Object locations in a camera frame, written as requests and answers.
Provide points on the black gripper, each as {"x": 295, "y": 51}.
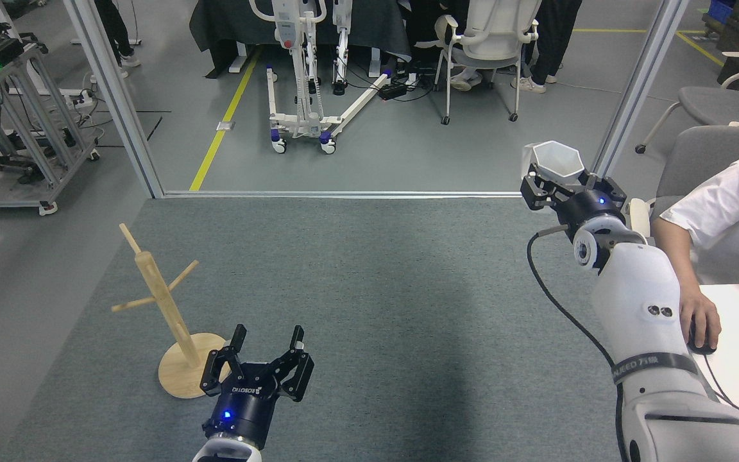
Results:
{"x": 241, "y": 410}
{"x": 591, "y": 205}

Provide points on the white faceted cup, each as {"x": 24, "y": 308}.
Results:
{"x": 559, "y": 160}

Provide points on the black computer mouse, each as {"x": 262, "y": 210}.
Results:
{"x": 703, "y": 350}

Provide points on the person's right forearm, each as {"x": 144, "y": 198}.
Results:
{"x": 674, "y": 256}

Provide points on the wooden cup rack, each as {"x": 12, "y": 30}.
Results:
{"x": 180, "y": 372}

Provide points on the person's right hand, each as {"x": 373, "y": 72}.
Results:
{"x": 703, "y": 317}

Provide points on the grey padded chair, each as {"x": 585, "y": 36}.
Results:
{"x": 716, "y": 106}
{"x": 696, "y": 154}

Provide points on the person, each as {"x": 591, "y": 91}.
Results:
{"x": 735, "y": 212}
{"x": 466, "y": 81}
{"x": 113, "y": 25}
{"x": 559, "y": 32}

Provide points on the white office chair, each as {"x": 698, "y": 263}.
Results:
{"x": 498, "y": 32}

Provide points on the black power strip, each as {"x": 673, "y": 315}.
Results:
{"x": 392, "y": 91}

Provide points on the blue crate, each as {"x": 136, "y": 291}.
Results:
{"x": 721, "y": 9}

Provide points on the metal floor plate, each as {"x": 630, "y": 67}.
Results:
{"x": 225, "y": 126}

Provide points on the white stand on wheels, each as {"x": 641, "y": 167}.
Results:
{"x": 310, "y": 122}

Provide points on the white upright stand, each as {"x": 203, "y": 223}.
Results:
{"x": 342, "y": 58}

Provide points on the white power strip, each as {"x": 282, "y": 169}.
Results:
{"x": 84, "y": 99}

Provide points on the black cloth covered table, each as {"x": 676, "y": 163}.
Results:
{"x": 228, "y": 25}

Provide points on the silver frame post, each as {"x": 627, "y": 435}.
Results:
{"x": 116, "y": 96}
{"x": 639, "y": 83}

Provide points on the silver frame crossbar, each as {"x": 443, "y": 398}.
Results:
{"x": 344, "y": 194}

